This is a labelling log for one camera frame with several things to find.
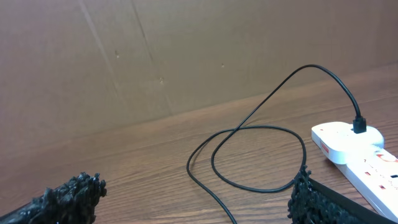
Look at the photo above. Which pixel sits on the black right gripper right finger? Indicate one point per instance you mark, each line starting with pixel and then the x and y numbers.
pixel 313 203

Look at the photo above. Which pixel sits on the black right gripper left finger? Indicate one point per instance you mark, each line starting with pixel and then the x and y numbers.
pixel 73 202

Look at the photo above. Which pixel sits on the white charger plug adapter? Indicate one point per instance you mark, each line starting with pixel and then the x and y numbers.
pixel 341 145

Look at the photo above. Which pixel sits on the white power strip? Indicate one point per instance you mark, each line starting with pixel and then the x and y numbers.
pixel 375 178

